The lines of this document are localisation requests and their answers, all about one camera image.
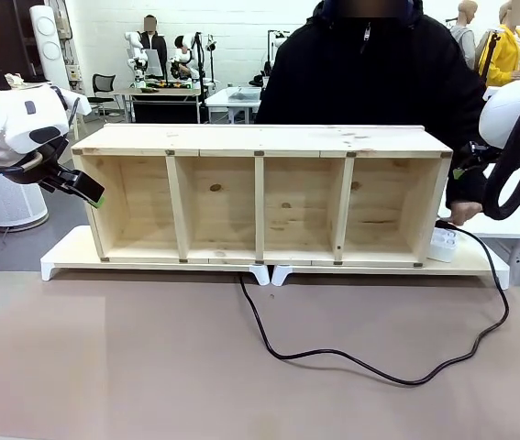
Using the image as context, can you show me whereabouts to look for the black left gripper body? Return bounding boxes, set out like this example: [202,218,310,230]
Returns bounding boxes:
[19,136,82,193]

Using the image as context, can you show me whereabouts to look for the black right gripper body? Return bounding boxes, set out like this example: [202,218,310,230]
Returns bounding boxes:
[463,140,502,172]

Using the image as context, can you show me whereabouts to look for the black power cable with plug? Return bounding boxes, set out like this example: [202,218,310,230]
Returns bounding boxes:
[238,219,511,386]

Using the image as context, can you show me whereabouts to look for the person's left forearm black sleeve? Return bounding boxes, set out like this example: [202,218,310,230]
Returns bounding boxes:
[445,137,490,208]

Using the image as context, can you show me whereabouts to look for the person's left hand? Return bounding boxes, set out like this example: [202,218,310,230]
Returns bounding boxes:
[449,200,484,226]

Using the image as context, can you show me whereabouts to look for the white cylindrical air purifier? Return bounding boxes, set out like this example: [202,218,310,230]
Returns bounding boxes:
[0,170,50,231]

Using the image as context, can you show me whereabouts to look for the wooden riser board white legs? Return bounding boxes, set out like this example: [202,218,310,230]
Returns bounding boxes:
[40,225,272,286]
[271,231,512,291]

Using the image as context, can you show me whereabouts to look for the white power strip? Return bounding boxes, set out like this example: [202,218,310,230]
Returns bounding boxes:
[427,227,462,264]

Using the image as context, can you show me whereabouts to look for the black mesh office chair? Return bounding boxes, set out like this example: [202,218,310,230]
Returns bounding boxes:
[91,72,117,116]

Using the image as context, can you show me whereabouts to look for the mannequin in yellow jacket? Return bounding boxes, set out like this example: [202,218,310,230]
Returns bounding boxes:
[475,0,520,89]

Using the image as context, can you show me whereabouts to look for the white tower air conditioner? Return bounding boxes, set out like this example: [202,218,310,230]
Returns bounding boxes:
[28,4,71,91]

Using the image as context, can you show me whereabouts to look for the mannequin in grey hoodie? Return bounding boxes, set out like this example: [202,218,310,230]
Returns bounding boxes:
[449,0,480,71]

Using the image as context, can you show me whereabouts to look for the wooden background table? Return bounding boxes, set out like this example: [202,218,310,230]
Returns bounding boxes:
[112,85,202,125]

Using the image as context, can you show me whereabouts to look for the person in black hooded jacket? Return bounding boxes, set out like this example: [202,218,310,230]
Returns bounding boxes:
[254,0,490,152]

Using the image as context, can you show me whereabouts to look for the background person in dark vest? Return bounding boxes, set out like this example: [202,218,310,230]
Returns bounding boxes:
[138,13,170,80]

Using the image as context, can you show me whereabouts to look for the white background robot black stand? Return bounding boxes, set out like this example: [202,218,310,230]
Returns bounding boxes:
[169,30,218,91]

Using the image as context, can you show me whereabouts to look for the white background table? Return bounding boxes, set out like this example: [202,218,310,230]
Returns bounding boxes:
[204,85,264,125]

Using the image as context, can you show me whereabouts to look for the pine wood four-compartment shelf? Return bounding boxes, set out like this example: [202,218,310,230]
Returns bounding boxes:
[71,122,454,269]

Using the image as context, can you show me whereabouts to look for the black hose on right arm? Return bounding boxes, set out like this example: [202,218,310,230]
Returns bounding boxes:
[481,97,520,222]

